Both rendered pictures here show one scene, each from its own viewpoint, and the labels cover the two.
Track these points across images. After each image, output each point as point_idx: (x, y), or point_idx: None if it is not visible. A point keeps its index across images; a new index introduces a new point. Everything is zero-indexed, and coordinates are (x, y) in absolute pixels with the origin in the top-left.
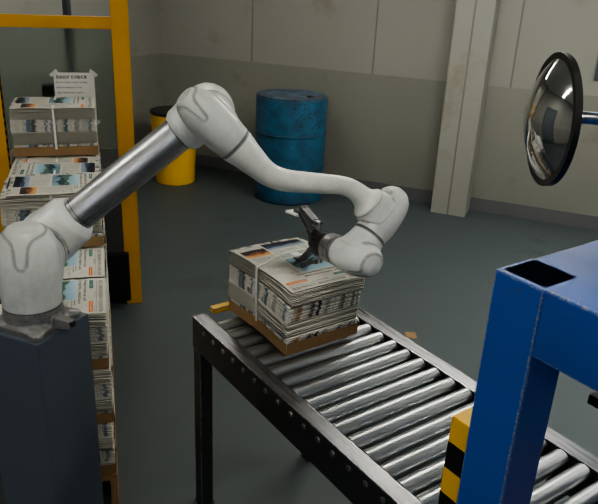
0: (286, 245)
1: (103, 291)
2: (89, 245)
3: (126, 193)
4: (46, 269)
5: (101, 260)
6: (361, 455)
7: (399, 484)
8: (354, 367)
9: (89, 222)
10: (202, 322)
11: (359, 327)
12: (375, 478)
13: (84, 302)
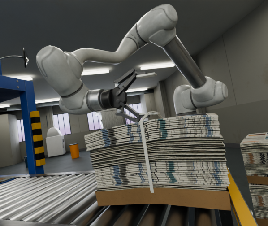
0: (189, 115)
1: None
2: None
3: (181, 72)
4: (173, 99)
5: None
6: (67, 173)
7: (49, 175)
8: (84, 189)
9: (191, 85)
10: None
11: (100, 215)
12: (59, 172)
13: (257, 140)
